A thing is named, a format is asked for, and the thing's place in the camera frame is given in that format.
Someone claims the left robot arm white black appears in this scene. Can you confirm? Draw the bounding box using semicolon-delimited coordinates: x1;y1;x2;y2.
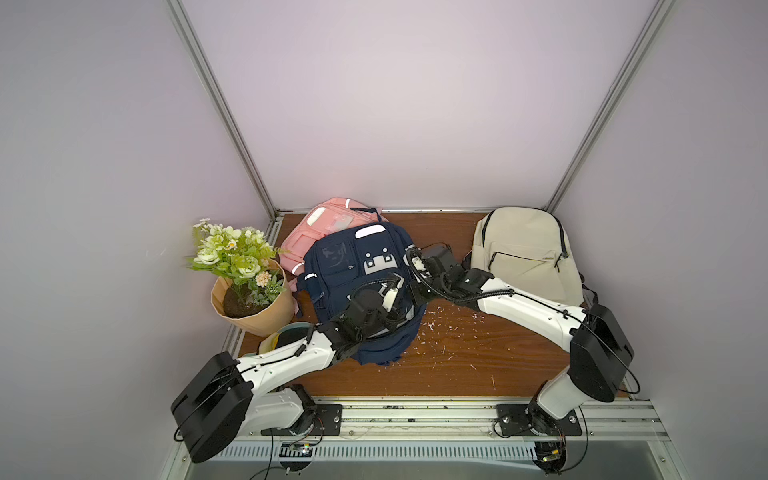
171;282;405;463

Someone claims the cream canvas backpack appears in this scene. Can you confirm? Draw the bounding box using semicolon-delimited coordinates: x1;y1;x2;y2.
462;207;599;306

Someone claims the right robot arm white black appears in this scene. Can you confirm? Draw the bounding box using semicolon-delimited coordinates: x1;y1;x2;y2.
405;244;634;424

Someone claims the artificial green flower bouquet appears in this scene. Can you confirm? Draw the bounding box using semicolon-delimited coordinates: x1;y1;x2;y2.
188;218;285;308

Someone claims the pink backpack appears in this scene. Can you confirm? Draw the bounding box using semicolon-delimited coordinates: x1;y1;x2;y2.
279;197;385;294

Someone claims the navy blue backpack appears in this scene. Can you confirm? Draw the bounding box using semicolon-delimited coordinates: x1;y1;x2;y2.
298;221;426;366

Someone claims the teal bowl with handle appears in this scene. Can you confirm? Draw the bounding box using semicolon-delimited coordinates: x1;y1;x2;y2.
275;322;314;350

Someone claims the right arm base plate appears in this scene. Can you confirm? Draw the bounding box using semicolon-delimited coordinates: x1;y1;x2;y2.
493;403;582;438

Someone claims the brown paper flower pot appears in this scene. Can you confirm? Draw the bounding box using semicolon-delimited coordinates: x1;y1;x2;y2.
211;260;297;337

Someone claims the yellow item in bowl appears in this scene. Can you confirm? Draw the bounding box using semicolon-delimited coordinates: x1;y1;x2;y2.
258;332;279;355

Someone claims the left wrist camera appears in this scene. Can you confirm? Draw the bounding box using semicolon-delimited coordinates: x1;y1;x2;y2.
382;282;401;312

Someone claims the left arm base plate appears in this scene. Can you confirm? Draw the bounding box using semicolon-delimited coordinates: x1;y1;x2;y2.
260;403;343;437

